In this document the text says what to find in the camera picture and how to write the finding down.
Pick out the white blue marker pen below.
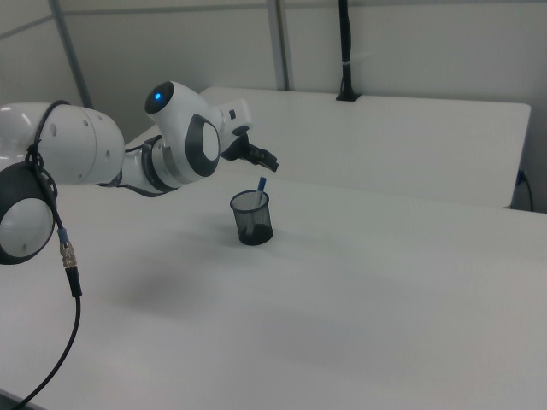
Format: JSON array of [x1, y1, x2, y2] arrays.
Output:
[[254, 176, 268, 215]]

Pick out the thin black cable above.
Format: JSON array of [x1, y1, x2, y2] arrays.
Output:
[[517, 169, 536, 213]]

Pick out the black pole with clamp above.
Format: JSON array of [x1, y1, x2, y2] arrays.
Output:
[[334, 0, 362, 103]]

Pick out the black cable with metal connector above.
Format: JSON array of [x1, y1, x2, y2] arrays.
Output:
[[0, 99, 85, 410]]

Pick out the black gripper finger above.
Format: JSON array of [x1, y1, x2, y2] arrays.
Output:
[[254, 146, 279, 165], [244, 154, 281, 173]]

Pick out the white adjacent table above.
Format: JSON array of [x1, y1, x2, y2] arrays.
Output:
[[126, 86, 532, 211]]

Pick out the black mesh pen cup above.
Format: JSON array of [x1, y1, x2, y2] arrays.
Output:
[[229, 190, 275, 247]]

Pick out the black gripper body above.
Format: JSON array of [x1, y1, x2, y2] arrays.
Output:
[[218, 125, 262, 164]]

